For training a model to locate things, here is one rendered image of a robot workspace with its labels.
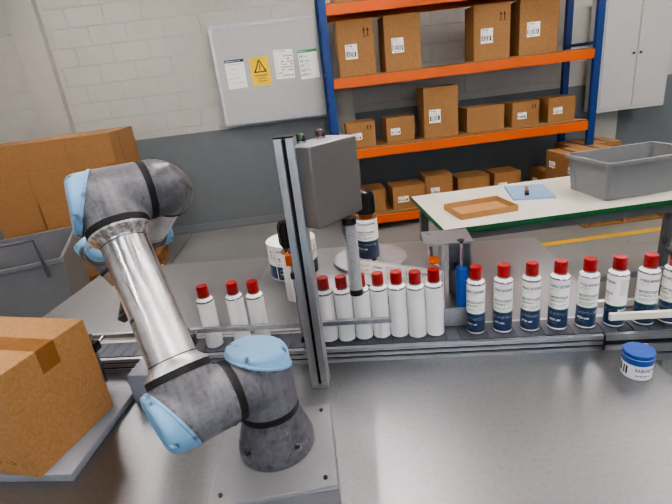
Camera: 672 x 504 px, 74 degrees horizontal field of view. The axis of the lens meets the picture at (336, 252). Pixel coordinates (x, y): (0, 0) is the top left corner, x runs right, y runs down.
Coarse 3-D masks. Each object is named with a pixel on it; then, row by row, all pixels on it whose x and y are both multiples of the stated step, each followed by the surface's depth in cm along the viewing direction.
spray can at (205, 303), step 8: (200, 288) 131; (200, 296) 132; (208, 296) 133; (200, 304) 132; (208, 304) 132; (200, 312) 133; (208, 312) 133; (216, 312) 136; (200, 320) 135; (208, 320) 134; (216, 320) 135; (208, 336) 136; (216, 336) 136; (208, 344) 137; (216, 344) 137
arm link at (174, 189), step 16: (144, 160) 87; (160, 160) 89; (160, 176) 85; (176, 176) 88; (160, 192) 85; (176, 192) 88; (192, 192) 95; (160, 208) 87; (176, 208) 91; (160, 224) 105; (160, 240) 120
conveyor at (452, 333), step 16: (544, 320) 132; (288, 336) 139; (448, 336) 130; (464, 336) 129; (480, 336) 128; (496, 336) 127; (512, 336) 126; (528, 336) 125; (112, 352) 142; (128, 352) 141; (208, 352) 136
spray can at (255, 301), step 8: (248, 280) 132; (256, 280) 131; (248, 288) 131; (256, 288) 131; (248, 296) 131; (256, 296) 131; (248, 304) 132; (256, 304) 131; (264, 304) 134; (256, 312) 132; (264, 312) 134; (256, 320) 133; (264, 320) 134
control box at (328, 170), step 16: (304, 144) 102; (320, 144) 100; (336, 144) 104; (352, 144) 108; (304, 160) 99; (320, 160) 100; (336, 160) 105; (352, 160) 109; (304, 176) 101; (320, 176) 101; (336, 176) 106; (352, 176) 110; (304, 192) 103; (320, 192) 102; (336, 192) 106; (352, 192) 111; (304, 208) 104; (320, 208) 103; (336, 208) 107; (352, 208) 112; (320, 224) 104
